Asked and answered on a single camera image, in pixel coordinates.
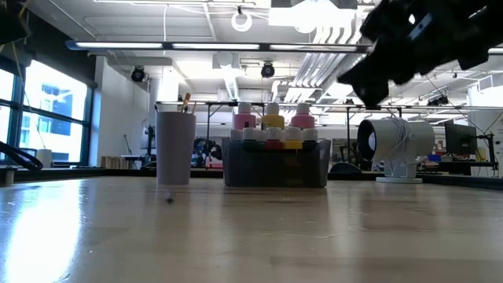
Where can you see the black chair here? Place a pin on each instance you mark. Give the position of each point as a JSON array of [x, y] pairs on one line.
[[346, 168]]

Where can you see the white cup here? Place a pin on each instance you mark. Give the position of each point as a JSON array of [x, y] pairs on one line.
[[175, 149]]

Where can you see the black computer monitor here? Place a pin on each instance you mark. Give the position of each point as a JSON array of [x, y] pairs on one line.
[[460, 137]]

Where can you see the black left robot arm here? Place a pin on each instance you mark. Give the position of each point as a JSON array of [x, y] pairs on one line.
[[12, 19]]

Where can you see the dark-framed window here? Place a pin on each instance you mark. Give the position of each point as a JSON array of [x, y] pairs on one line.
[[55, 98]]

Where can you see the pink background bin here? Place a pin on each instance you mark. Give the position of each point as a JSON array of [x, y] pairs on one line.
[[214, 163]]

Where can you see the round white ceiling lamp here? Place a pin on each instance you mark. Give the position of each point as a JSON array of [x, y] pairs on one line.
[[233, 21]]

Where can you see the white cylindrical desk fan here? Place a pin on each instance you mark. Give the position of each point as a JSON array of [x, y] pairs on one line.
[[416, 137]]

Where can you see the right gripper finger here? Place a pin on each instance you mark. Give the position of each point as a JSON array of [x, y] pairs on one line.
[[373, 94], [385, 65]]

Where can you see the wooden slat crate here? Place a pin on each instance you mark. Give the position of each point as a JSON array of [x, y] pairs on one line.
[[116, 162]]

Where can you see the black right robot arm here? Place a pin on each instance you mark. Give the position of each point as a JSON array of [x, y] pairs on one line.
[[487, 31]]

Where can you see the black background robot arm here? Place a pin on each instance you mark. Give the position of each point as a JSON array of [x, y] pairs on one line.
[[206, 151]]

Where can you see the small black overhead camera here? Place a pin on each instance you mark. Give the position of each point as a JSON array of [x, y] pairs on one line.
[[268, 70], [137, 74]]

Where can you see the overhead frame bar with lights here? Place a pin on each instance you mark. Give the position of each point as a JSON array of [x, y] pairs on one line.
[[167, 45]]

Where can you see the large yellow paint bottle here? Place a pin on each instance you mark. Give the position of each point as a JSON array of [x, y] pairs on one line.
[[273, 118]]

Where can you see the black ceiling-mounted device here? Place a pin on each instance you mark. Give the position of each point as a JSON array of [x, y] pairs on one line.
[[438, 100]]

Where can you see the grey-blue paint bottle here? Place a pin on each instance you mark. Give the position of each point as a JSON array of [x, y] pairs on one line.
[[236, 134]]

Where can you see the white canister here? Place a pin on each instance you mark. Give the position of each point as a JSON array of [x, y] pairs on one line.
[[45, 157]]

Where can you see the large pink paint bottle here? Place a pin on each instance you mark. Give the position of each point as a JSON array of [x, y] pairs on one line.
[[243, 118], [302, 118]]

